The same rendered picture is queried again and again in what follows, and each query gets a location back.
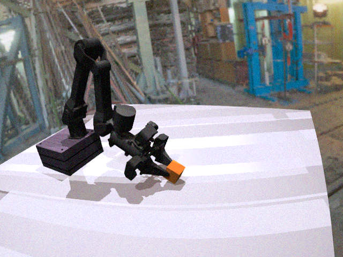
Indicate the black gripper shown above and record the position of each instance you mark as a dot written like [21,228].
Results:
[141,159]

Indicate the orange cube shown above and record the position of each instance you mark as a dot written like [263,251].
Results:
[175,170]

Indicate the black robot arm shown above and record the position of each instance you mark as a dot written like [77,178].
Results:
[117,122]

